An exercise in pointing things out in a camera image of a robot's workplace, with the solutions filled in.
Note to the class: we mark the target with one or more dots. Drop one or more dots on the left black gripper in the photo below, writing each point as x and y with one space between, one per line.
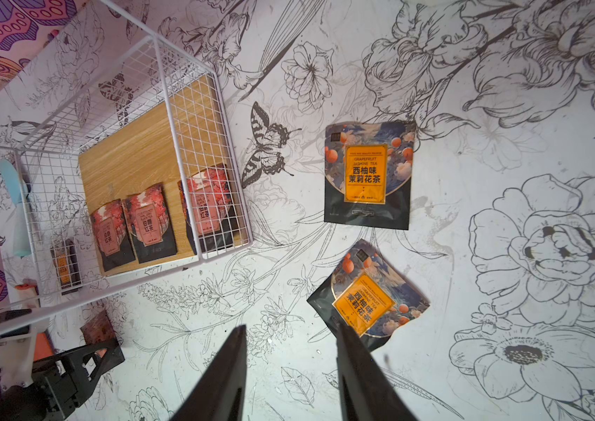
67 380

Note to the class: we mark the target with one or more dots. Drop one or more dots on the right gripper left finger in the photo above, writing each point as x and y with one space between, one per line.
220 392

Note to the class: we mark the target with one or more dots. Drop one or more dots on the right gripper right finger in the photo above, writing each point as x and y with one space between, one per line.
364 390

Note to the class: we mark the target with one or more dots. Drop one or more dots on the middle-shelf black tea bag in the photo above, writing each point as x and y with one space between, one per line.
98 329

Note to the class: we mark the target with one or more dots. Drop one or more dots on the orange jasmine tea bag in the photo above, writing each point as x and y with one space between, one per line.
368 170
66 266
367 294

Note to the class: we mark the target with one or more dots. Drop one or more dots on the bottom-shelf black tea bag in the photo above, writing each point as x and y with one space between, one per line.
110 229
152 233
215 218

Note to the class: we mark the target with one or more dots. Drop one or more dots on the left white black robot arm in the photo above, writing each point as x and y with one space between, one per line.
19 350

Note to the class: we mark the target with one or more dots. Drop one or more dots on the bottom wooden shelf board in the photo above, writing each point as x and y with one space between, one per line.
172 142

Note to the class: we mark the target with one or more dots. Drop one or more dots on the white wire shelf rack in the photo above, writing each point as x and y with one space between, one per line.
136 79

